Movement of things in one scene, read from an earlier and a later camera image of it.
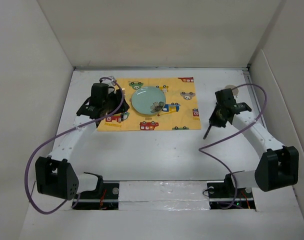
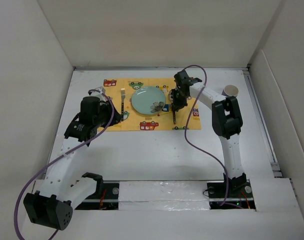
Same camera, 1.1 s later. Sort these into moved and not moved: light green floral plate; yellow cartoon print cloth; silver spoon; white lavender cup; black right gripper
Moved: silver spoon; black right gripper
Not moved: yellow cartoon print cloth; light green floral plate; white lavender cup
